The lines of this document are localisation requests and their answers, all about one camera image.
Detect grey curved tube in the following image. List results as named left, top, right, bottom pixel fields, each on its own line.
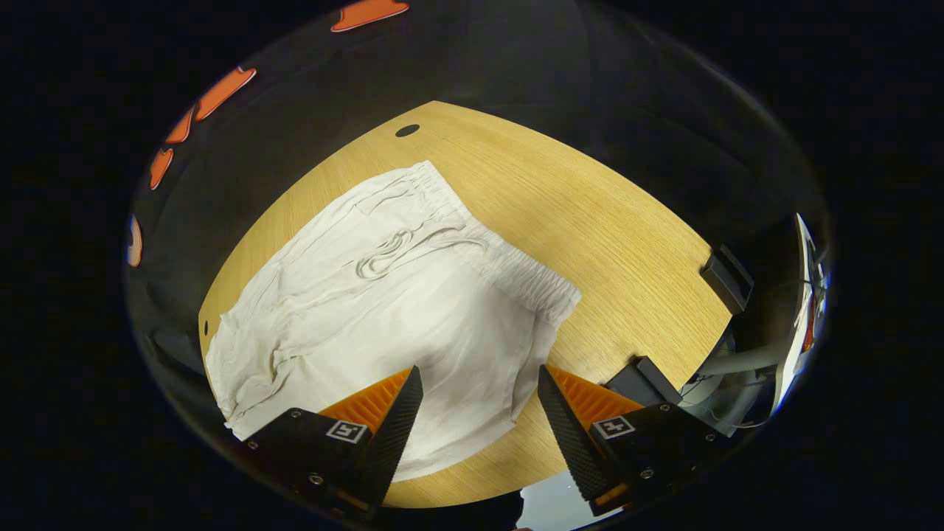
left=682, top=336, right=782, bottom=436

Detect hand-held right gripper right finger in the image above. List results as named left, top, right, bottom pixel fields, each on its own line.
left=537, top=364, right=735, bottom=518

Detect white board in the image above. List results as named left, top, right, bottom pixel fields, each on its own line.
left=771, top=212, right=833, bottom=414

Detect white jeans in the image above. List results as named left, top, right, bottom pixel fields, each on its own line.
left=205, top=160, right=583, bottom=484

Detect black table clamp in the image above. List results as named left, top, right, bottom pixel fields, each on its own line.
left=699, top=245, right=755, bottom=316
left=603, top=355, right=684, bottom=408

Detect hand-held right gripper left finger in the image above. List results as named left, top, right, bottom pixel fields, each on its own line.
left=242, top=365, right=425, bottom=517

